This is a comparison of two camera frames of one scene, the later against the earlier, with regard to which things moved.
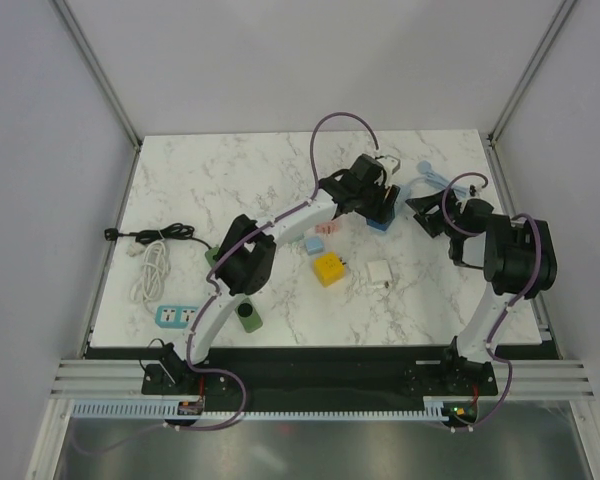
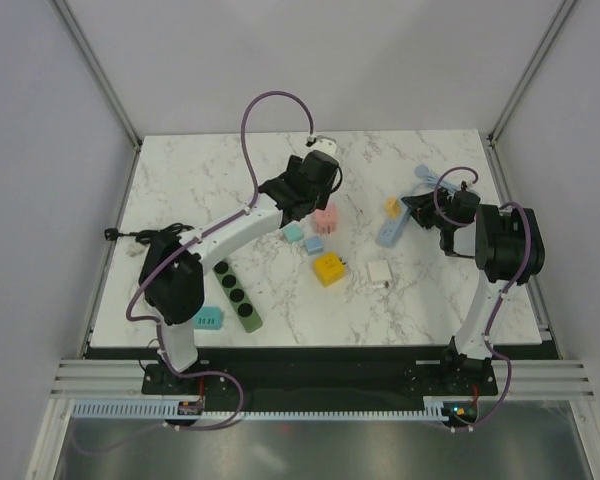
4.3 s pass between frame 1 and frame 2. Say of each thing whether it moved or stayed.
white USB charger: stayed
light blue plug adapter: stayed
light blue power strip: moved
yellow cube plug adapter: stayed
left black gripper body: moved
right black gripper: stayed
